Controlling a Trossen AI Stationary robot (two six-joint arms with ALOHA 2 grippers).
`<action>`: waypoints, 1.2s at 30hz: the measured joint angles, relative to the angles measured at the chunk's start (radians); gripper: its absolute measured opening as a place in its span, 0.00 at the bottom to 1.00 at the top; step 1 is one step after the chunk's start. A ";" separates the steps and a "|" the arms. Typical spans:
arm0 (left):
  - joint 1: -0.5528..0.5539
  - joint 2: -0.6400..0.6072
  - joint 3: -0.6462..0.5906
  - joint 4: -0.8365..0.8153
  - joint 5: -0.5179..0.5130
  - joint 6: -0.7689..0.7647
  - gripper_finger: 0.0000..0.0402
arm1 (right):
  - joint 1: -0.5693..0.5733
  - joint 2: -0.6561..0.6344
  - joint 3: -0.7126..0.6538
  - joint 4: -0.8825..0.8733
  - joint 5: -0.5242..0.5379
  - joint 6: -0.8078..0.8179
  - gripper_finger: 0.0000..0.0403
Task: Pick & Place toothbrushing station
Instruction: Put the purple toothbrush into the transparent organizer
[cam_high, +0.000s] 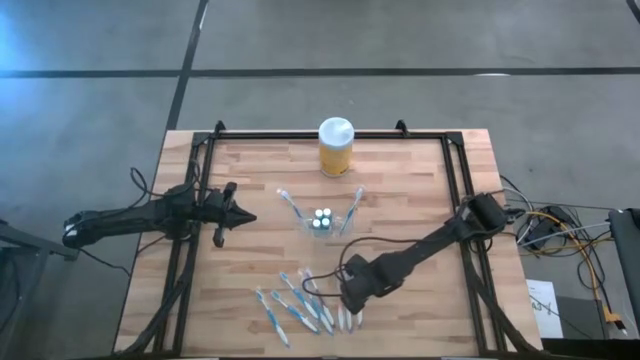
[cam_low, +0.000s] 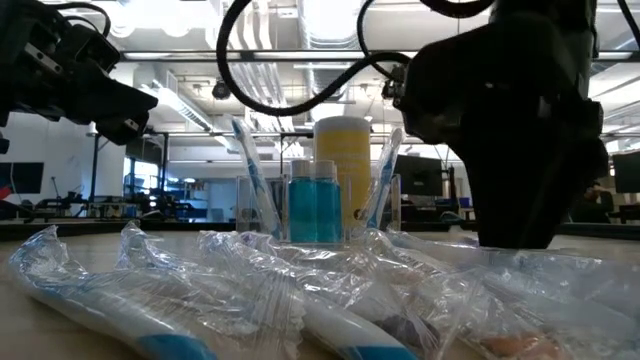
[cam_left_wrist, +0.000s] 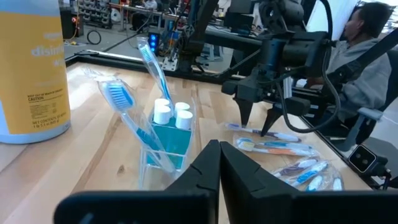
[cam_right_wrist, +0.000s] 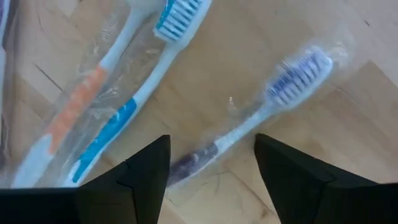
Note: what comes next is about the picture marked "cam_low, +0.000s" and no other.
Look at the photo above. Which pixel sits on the black computer monitor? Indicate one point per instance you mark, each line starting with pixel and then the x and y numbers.
pixel 425 175
pixel 627 172

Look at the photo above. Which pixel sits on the black ceiling spotlight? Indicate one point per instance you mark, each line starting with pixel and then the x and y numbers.
pixel 220 91

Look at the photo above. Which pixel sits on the silver ventilation duct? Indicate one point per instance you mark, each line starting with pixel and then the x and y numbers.
pixel 330 25

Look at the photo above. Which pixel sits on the person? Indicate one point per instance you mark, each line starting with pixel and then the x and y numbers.
pixel 597 200

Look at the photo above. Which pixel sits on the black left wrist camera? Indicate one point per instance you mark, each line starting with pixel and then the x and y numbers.
pixel 92 47

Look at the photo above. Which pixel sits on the dark wall screen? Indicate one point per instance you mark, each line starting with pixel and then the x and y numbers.
pixel 22 177

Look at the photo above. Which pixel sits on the black background frame bar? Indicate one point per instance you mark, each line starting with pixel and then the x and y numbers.
pixel 200 134

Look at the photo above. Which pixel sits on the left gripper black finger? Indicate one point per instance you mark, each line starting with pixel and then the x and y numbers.
pixel 115 100
pixel 125 130

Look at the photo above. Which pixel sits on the clear acrylic organizer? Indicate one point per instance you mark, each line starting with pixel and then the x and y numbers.
pixel 245 210

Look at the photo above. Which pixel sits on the blue mouthwash bottle white cap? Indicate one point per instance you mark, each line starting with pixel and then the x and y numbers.
pixel 303 210
pixel 329 210

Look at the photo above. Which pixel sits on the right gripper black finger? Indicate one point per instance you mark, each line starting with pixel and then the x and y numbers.
pixel 495 200
pixel 545 190

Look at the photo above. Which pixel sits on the yellow canister with white lid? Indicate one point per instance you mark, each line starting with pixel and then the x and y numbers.
pixel 345 145

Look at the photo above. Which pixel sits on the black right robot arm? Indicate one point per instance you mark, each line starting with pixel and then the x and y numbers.
pixel 545 10

